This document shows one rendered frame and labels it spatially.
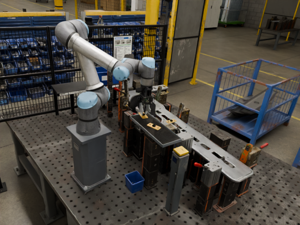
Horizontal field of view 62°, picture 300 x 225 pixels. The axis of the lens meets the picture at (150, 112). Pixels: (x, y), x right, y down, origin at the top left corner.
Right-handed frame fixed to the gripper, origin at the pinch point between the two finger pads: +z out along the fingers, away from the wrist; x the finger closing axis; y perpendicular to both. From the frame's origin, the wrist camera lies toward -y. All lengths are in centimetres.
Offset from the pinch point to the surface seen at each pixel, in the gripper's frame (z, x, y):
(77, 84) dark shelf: 19, -27, -102
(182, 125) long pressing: 21.3, 37.7, -10.9
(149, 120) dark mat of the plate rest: 5.4, 4.3, 1.5
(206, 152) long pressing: 21.3, 36.0, 23.7
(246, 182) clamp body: 41, 62, 39
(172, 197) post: 37, 6, 39
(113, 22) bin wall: -11, 55, -278
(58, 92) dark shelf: 19, -45, -86
